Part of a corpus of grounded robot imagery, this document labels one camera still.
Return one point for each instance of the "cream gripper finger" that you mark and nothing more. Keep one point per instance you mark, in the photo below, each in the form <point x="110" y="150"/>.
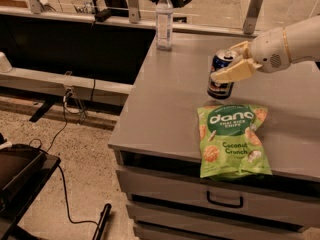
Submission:
<point x="241" y="49"/>
<point x="243" y="69"/>

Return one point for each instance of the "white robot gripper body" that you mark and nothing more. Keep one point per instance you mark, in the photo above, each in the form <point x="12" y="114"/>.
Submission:
<point x="267" y="53"/>

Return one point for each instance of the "grey metal bracket right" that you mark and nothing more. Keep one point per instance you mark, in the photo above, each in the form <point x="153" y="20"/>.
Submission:
<point x="252" y="16"/>

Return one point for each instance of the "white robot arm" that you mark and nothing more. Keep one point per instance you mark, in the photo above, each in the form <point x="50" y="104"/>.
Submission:
<point x="303" y="41"/>

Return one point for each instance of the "black drawer handle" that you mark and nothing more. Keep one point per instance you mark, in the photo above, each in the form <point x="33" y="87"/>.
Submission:
<point x="227" y="202"/>

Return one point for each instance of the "black side table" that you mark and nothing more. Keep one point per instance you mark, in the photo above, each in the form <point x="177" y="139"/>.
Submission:
<point x="24" y="170"/>

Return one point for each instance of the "black chair leg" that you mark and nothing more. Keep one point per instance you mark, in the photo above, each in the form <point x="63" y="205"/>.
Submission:
<point x="102" y="222"/>

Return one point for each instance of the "grey drawer cabinet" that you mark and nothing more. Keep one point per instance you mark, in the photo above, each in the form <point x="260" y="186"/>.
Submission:
<point x="197" y="168"/>

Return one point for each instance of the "grey metal bracket middle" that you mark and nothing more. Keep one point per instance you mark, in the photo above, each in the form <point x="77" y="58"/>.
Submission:
<point x="133" y="8"/>

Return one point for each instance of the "green rice chip bag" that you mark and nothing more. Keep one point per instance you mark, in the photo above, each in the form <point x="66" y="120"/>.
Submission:
<point x="229" y="146"/>

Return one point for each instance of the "clear plastic water bottle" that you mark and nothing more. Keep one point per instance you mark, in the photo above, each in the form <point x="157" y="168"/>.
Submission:
<point x="164" y="22"/>

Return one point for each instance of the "blue pepsi can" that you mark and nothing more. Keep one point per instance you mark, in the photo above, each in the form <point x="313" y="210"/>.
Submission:
<point x="221" y="59"/>

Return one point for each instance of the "black power adapter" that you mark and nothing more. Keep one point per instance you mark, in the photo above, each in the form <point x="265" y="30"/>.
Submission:
<point x="103" y="15"/>

